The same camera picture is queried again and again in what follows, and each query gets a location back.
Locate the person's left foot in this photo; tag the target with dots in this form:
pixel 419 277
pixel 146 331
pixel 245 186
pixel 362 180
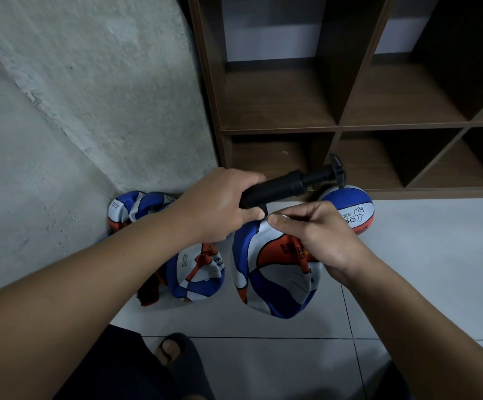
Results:
pixel 168 350

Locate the black hand pump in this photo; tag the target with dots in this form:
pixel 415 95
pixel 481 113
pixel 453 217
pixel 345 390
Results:
pixel 279 187

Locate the blue white red basketball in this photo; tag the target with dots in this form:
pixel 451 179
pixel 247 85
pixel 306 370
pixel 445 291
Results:
pixel 200 279
pixel 158 204
pixel 271 283
pixel 355 208
pixel 125 208
pixel 151 289

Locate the black sandal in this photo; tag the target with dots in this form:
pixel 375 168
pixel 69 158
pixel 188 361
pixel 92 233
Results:
pixel 187 366

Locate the person's right hand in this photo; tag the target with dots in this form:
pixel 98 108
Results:
pixel 325 237

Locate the person's left forearm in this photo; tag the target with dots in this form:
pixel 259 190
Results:
pixel 66 312

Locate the brown wooden cubby shelf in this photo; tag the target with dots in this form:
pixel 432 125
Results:
pixel 275 95

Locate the person's left hand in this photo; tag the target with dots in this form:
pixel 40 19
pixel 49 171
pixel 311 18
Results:
pixel 216 202

